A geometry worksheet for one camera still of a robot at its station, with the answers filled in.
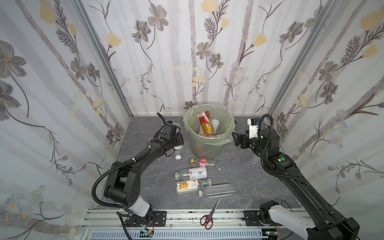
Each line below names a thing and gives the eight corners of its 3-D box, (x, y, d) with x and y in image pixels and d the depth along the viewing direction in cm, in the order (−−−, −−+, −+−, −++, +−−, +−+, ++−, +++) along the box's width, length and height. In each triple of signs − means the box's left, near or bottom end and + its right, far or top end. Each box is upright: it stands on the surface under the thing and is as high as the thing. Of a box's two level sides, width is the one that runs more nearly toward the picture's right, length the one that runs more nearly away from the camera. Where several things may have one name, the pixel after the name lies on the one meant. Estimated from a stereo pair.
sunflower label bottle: (176, 194, 84) (175, 191, 78) (176, 185, 87) (175, 180, 82) (211, 191, 85) (212, 187, 80) (209, 181, 89) (210, 177, 83)
